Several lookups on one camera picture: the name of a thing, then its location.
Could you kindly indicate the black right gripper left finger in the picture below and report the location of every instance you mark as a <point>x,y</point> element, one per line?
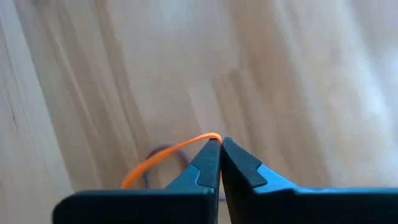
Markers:
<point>140,207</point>

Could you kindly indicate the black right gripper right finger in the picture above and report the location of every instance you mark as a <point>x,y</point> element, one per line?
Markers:
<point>295,207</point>

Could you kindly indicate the orange rubber band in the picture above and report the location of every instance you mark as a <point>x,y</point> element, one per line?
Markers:
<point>155,158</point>

